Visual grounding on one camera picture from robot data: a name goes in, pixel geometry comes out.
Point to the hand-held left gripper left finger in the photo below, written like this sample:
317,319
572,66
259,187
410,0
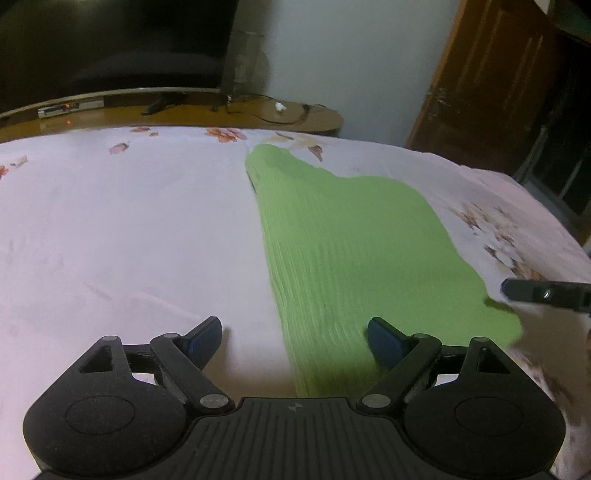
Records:
203,341

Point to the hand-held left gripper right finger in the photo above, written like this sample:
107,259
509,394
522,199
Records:
385,345

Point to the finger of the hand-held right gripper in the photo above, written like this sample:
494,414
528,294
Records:
545,293

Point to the green ribbed knit sweater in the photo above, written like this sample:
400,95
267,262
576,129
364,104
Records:
346,254

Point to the white floral bedsheet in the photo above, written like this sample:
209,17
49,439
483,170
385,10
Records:
115,230

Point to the brown wooden door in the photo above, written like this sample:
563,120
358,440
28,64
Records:
485,83

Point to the wooden television cabinet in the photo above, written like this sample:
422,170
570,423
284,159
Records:
318,122

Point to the small white crumpled object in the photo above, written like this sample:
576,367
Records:
280,107

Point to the silver set-top box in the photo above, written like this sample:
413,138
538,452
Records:
69,109

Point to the glass cylinder table lamp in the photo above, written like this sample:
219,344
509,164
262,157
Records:
244,64

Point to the black flat screen television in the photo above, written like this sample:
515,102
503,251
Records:
92,46

